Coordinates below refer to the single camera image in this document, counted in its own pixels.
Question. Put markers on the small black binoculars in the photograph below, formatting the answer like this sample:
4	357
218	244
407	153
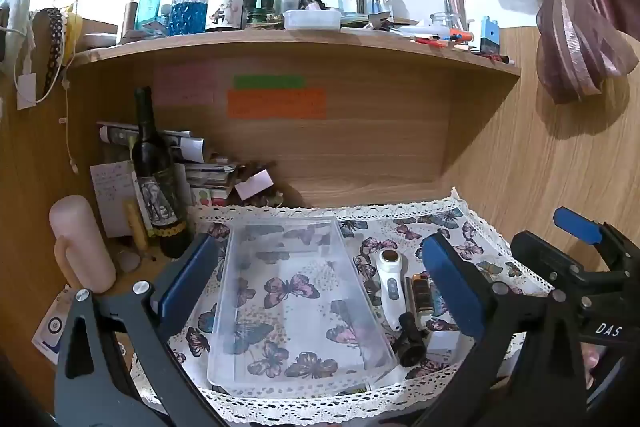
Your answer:
260	9

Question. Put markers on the dark wine bottle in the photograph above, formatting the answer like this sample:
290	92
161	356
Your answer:
155	167

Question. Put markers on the stack of papers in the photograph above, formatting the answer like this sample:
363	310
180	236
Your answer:
205	172

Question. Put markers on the white hanging cloth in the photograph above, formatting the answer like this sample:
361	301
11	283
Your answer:
15	17

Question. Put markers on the yellow lip balm tube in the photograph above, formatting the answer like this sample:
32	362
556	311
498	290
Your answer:
135	227

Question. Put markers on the pink sticky note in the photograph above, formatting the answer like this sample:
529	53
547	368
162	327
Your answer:
185	86

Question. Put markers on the small blue box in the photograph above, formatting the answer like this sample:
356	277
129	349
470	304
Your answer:
490	37

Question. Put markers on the white handheld massager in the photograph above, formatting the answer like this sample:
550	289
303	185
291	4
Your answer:
389	282

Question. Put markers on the blue and white card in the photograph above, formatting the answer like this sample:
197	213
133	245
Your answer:
50	332

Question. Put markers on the small white paper box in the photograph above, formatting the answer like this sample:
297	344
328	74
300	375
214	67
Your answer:
254	185

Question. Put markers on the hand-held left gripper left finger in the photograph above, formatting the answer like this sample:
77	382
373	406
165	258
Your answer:
187	277

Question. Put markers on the white handwritten note paper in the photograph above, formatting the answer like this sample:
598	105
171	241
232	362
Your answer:
110	192

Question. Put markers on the glass bottle with blue liquid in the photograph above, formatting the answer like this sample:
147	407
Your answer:
187	12

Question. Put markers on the glass jar with silver contents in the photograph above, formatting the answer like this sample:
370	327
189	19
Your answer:
455	7

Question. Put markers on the small white adapter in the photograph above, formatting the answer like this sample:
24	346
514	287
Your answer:
442	341

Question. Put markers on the mauve curtain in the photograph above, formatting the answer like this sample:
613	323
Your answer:
575	32

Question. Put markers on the butterfly print lace cloth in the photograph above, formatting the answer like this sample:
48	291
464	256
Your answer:
415	227

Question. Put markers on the orange sticky note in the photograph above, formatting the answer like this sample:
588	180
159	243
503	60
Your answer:
277	103

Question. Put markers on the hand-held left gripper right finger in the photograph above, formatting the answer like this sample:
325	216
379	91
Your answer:
452	287

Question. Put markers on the white round dish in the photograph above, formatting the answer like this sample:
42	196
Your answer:
100	41

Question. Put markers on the orange marker pen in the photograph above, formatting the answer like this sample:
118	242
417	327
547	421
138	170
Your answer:
460	35

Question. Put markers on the person's right hand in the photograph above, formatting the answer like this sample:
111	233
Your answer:
593	359

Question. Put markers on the white paper tag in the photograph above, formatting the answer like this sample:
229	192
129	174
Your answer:
27	91

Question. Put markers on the pile of small coins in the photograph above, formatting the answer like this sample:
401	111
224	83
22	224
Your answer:
270	198

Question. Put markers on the small round mirror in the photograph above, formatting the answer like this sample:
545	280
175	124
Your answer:
129	262

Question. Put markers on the black cylindrical lens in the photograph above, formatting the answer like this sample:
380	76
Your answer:
411	347

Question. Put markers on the clear plastic storage box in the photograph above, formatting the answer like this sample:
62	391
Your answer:
300	307

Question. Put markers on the wooden shelf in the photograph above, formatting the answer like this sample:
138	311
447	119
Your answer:
300	44

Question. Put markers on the yellow ribbon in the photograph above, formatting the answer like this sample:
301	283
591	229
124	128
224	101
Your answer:
75	32

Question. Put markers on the patterned headband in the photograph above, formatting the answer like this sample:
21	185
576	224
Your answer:
55	37

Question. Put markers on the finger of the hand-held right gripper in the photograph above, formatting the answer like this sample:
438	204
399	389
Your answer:
545	257
575	224

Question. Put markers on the clear lidded container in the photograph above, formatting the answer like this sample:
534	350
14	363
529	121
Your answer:
310	21

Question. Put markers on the green sticky note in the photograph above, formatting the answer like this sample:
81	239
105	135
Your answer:
270	82

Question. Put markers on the amber and black battery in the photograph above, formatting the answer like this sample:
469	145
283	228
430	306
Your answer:
421	297

